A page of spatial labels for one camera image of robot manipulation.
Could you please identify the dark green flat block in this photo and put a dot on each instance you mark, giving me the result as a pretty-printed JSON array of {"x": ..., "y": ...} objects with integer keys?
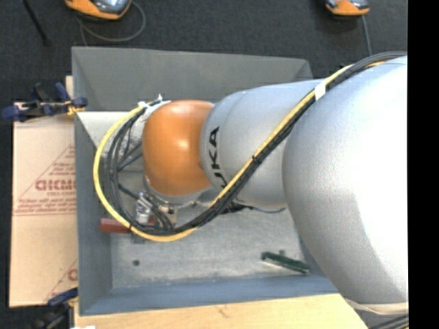
[{"x": 286, "y": 262}]

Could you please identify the red-brown flat block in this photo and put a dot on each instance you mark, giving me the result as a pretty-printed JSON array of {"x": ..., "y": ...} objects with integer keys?
[{"x": 111, "y": 225}]

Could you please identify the grey metal bin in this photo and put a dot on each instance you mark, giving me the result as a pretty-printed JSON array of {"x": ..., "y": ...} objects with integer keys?
[{"x": 212, "y": 252}]

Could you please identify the brown cardboard board red print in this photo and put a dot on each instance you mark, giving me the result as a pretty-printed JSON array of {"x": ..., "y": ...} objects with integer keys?
[{"x": 41, "y": 218}]

